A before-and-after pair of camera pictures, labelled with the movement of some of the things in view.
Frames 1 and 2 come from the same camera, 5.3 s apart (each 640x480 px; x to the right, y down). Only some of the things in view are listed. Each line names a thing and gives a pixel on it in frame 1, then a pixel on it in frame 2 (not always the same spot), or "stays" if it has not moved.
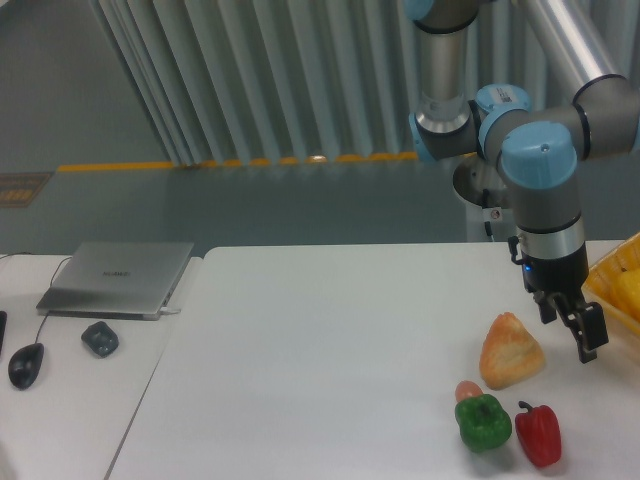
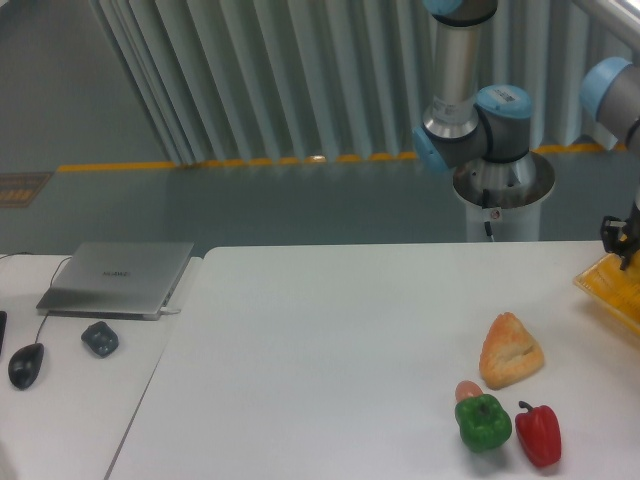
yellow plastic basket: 613,281 stays
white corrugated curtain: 229,81 stays
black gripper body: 568,275 to 622,237
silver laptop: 115,280 stays
